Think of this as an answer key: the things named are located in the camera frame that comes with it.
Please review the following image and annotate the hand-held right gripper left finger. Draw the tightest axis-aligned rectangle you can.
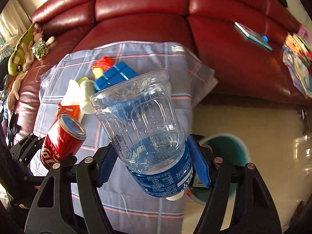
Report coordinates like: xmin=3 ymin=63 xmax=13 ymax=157
xmin=24 ymin=144 xmax=118 ymax=234

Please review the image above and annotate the small green drink bottle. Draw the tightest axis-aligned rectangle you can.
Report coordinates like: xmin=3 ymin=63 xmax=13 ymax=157
xmin=78 ymin=77 xmax=97 ymax=114

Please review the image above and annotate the red leather sofa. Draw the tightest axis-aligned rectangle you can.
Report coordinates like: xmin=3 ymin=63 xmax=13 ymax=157
xmin=15 ymin=0 xmax=312 ymax=156

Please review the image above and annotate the red soda can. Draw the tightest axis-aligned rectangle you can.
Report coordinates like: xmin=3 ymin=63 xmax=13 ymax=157
xmin=40 ymin=114 xmax=87 ymax=170

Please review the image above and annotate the thin teal book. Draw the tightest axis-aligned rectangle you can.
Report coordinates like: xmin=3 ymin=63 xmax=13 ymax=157
xmin=234 ymin=22 xmax=273 ymax=51

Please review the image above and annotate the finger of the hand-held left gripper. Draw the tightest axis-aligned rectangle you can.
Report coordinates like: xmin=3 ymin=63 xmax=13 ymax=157
xmin=52 ymin=155 xmax=79 ymax=170
xmin=10 ymin=133 xmax=44 ymax=164

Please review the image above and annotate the beige curtain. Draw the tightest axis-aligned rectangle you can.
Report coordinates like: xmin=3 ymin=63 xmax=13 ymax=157
xmin=0 ymin=0 xmax=32 ymax=51

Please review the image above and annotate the pile of books and cloths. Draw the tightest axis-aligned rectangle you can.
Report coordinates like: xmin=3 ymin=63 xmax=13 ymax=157
xmin=282 ymin=26 xmax=312 ymax=98

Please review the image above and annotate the jar of coloured beads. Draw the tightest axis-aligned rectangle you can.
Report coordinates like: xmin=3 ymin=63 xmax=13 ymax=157
xmin=32 ymin=40 xmax=49 ymax=61

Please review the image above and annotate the white tissue paper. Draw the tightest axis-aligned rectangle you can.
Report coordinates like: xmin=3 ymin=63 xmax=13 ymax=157
xmin=62 ymin=79 xmax=83 ymax=108

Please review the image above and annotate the beige plush rabbit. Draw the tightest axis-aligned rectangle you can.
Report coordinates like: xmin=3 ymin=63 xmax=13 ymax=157
xmin=6 ymin=36 xmax=55 ymax=110

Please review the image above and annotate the clear plastic water bottle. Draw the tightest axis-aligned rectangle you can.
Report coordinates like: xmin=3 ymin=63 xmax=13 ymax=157
xmin=90 ymin=69 xmax=193 ymax=201

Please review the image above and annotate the blue plastic tray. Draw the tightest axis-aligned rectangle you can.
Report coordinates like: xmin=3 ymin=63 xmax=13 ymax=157
xmin=94 ymin=62 xmax=137 ymax=93

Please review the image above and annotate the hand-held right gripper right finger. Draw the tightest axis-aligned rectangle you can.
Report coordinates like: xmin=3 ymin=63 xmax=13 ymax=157
xmin=186 ymin=134 xmax=284 ymax=234

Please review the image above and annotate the red yellow snack bag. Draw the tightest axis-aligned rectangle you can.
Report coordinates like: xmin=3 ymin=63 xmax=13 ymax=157
xmin=91 ymin=57 xmax=115 ymax=78

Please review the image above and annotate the green plush toy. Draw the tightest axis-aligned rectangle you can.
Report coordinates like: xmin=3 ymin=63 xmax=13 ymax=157
xmin=7 ymin=23 xmax=37 ymax=76

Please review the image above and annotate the teal round bin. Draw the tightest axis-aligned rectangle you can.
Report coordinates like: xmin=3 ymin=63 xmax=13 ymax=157
xmin=188 ymin=134 xmax=250 ymax=204

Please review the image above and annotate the blue-grey checked cloth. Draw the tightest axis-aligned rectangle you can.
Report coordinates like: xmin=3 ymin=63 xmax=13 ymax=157
xmin=32 ymin=42 xmax=218 ymax=234

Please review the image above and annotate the orange packet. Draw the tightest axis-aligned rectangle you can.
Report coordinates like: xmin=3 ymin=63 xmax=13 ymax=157
xmin=57 ymin=104 xmax=84 ymax=122

